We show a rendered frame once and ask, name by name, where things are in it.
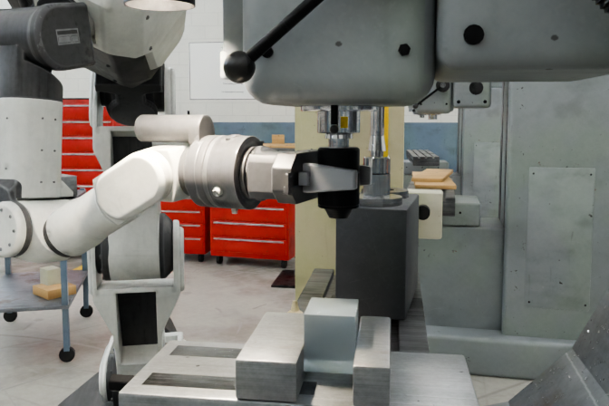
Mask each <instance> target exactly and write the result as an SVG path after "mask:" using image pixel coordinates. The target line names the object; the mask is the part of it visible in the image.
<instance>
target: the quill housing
mask: <svg viewBox="0 0 609 406"><path fill-rule="evenodd" d="M303 1H304V0H243V52H247V51H248V50H249V49H250V48H251V47H252V46H253V45H254V44H256V43H257V42H258V41H259V40H260V39H261V38H262V37H263V36H265V35H266V34H267V33H268V32H269V31H270V30H271V29H272V28H274V27H275V26H276V25H277V24H278V23H279V22H280V21H281V20H283V19H284V18H285V17H286V16H287V15H288V14H289V13H290V12H292V11H293V10H294V9H295V8H296V7H297V6H298V5H299V4H301V3H302V2H303ZM436 5H437V0H323V2H322V3H321V4H319V5H318V6H317V7H316V8H315V9H314V10H313V11H312V12H311V13H310V14H308V15H307V16H306V17H305V18H304V19H303V20H302V21H300V22H299V23H298V24H297V25H296V26H295V27H294V28H293V29H291V30H290V31H289V32H288V33H287V34H286V35H285V36H283V37H282V38H281V39H280V40H279V41H278V42H277V43H275V44H274V45H273V46H272V47H271V48H270V49H269V50H268V51H267V52H265V53H264V54H263V55H262V56H261V57H260V58H259V59H257V60H256V61H255V65H256V70H255V73H254V75H253V77H252V78H251V79H250V80H249V81H247V82H245V86H246V89H247V91H248V92H249V94H250V95H251V96H252V97H253V98H254V99H255V100H257V101H259V102H262V103H264V104H270V105H279V106H290V107H300V106H305V105H375V106H378V107H405V106H411V105H413V104H414V103H416V102H419V101H420V100H422V99H423V98H424V97H425V96H426V95H427V94H428V93H429V92H430V89H431V87H432V85H433V83H434V78H435V51H436Z"/></svg>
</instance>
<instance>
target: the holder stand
mask: <svg viewBox="0 0 609 406"><path fill-rule="evenodd" d="M418 246H419V195H418V194H409V191H408V190H407V189H406V188H390V196H389V197H387V198H367V197H364V196H363V188H362V192H360V206H359V207H358V208H354V209H353V210H352V212H351V214H350V216H349V217H348V218H337V219H336V236H335V298H342V299H358V300H359V316H381V317H390V318H391V319H395V320H405V318H406V315H407V313H408V311H409V308H410V305H411V301H412V298H413V296H414V294H415V291H416V288H417V285H418Z"/></svg>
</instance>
